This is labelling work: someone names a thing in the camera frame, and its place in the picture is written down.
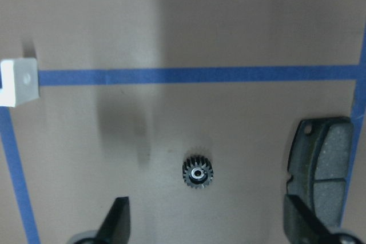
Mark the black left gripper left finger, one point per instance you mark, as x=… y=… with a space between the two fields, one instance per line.
x=116 y=226

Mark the white curved plastic bracket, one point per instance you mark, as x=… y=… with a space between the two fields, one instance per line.
x=19 y=81

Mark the black brake pad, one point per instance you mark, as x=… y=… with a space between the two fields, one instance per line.
x=318 y=165

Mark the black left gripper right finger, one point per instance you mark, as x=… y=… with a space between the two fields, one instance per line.
x=302 y=226

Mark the small black bearing gear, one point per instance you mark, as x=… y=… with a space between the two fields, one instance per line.
x=197 y=171

